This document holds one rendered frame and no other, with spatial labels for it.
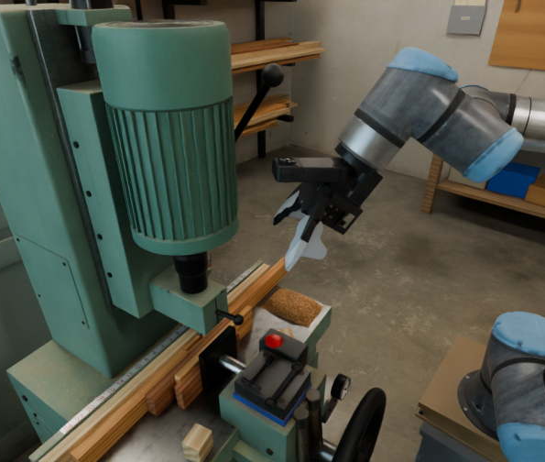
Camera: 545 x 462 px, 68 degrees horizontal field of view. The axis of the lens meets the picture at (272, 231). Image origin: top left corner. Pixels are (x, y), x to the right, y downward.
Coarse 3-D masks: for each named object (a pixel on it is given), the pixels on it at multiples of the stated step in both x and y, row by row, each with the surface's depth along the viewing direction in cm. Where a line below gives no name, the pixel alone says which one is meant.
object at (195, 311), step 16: (176, 272) 79; (160, 288) 75; (176, 288) 75; (208, 288) 75; (224, 288) 75; (160, 304) 77; (176, 304) 74; (192, 304) 71; (208, 304) 71; (224, 304) 76; (176, 320) 77; (192, 320) 74; (208, 320) 73
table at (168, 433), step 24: (264, 312) 94; (312, 336) 89; (240, 360) 82; (216, 384) 77; (168, 408) 72; (192, 408) 72; (216, 408) 72; (144, 432) 68; (168, 432) 68; (216, 432) 68; (120, 456) 65; (144, 456) 65; (168, 456) 65; (216, 456) 65; (240, 456) 69; (264, 456) 68
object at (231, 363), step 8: (232, 328) 76; (224, 336) 74; (232, 336) 76; (216, 344) 73; (224, 344) 75; (232, 344) 77; (208, 352) 71; (216, 352) 73; (224, 352) 75; (232, 352) 78; (200, 360) 71; (208, 360) 71; (216, 360) 74; (224, 360) 74; (232, 360) 74; (200, 368) 72; (208, 368) 72; (216, 368) 75; (224, 368) 74; (232, 368) 73; (240, 368) 72; (208, 376) 73; (216, 376) 75; (208, 384) 74
